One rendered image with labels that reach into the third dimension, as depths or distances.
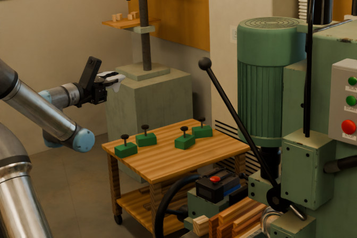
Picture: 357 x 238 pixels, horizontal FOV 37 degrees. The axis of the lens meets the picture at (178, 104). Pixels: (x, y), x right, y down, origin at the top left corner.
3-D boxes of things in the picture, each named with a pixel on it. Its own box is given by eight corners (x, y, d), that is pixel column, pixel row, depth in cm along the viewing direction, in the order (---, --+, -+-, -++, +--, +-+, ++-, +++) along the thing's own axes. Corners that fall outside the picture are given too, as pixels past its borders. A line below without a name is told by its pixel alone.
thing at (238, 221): (269, 215, 162) (269, 198, 160) (273, 217, 160) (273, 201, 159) (232, 238, 151) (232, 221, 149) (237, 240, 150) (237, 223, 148)
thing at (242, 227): (271, 218, 160) (271, 203, 158) (277, 220, 159) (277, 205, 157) (231, 245, 148) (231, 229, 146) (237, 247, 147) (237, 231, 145)
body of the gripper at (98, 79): (95, 94, 194) (67, 102, 185) (95, 71, 190) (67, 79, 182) (109, 100, 189) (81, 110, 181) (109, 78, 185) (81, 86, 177)
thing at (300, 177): (299, 185, 127) (302, 127, 122) (333, 197, 121) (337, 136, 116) (279, 198, 122) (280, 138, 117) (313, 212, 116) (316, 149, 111)
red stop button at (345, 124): (342, 131, 108) (343, 117, 107) (356, 135, 106) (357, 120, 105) (340, 133, 107) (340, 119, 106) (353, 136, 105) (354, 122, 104)
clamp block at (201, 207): (218, 199, 178) (217, 175, 175) (249, 213, 169) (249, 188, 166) (186, 217, 168) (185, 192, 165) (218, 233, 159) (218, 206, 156)
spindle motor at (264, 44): (263, 119, 156) (264, 13, 146) (316, 134, 144) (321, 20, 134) (224, 137, 145) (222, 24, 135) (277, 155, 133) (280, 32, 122)
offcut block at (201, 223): (204, 227, 157) (203, 214, 156) (210, 231, 155) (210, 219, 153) (193, 231, 155) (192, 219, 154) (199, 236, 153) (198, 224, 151)
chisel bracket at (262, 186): (262, 193, 157) (262, 167, 155) (303, 210, 148) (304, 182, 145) (246, 203, 153) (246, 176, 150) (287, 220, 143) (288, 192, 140)
